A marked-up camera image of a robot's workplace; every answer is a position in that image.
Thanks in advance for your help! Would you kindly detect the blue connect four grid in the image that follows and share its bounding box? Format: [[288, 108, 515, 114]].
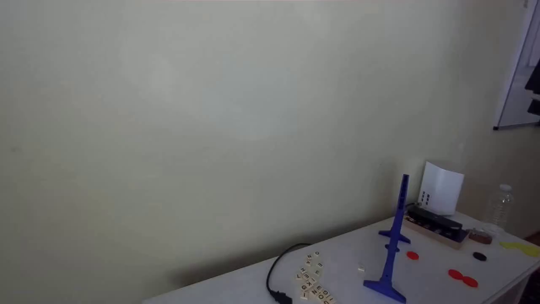
[[361, 173, 412, 304]]

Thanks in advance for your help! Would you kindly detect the black remote control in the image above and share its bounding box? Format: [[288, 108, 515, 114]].
[[405, 203, 466, 235]]

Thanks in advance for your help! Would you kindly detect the white rounded box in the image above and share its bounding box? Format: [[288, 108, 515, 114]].
[[418, 161, 466, 218]]

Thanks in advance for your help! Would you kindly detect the clear plastic bottle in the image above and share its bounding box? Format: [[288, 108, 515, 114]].
[[486, 183, 516, 233]]

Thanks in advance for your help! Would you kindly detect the black power cable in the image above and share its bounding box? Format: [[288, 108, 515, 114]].
[[265, 242, 312, 304]]

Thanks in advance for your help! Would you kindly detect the white wall board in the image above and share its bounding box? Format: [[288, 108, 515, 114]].
[[493, 0, 540, 132]]

